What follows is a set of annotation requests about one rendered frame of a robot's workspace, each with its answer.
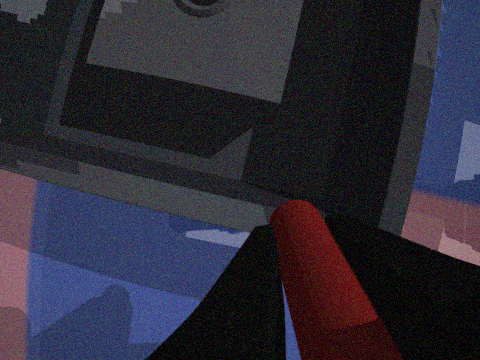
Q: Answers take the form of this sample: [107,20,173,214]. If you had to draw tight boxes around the dark red peg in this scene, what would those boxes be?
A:
[269,199,404,360]

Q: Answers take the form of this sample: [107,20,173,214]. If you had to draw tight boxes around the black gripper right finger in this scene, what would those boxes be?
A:
[325,213,480,360]

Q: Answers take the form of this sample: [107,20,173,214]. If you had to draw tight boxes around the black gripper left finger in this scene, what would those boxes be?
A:
[145,224,287,360]

